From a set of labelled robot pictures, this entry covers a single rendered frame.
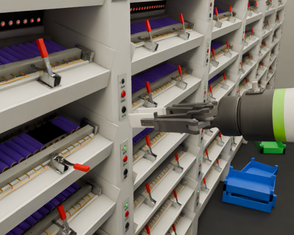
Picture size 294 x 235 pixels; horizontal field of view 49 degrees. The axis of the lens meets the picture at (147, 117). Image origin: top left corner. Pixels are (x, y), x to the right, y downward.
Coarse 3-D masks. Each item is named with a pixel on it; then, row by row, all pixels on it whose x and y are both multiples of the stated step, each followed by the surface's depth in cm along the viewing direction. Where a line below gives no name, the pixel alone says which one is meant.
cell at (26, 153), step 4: (8, 140) 71; (8, 144) 71; (12, 144) 71; (16, 144) 71; (12, 148) 70; (16, 148) 70; (20, 148) 70; (20, 152) 70; (24, 152) 70; (28, 152) 70; (24, 156) 69
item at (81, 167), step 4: (60, 160) 70; (64, 164) 69; (68, 164) 69; (72, 164) 69; (76, 164) 68; (80, 164) 68; (76, 168) 68; (80, 168) 67; (84, 168) 67; (88, 168) 67
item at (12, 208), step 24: (48, 120) 85; (72, 120) 88; (96, 120) 85; (48, 144) 77; (96, 144) 82; (48, 168) 70; (72, 168) 72; (24, 192) 63; (48, 192) 66; (0, 216) 57; (24, 216) 62
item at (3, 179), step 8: (88, 128) 83; (72, 136) 78; (80, 136) 80; (56, 144) 74; (64, 144) 75; (72, 144) 78; (40, 152) 70; (48, 152) 71; (56, 152) 73; (24, 160) 67; (32, 160) 68; (40, 160) 69; (16, 168) 64; (24, 168) 65; (32, 168) 67; (0, 176) 62; (8, 176) 62; (16, 176) 64; (32, 176) 66; (0, 184) 61; (8, 192) 61
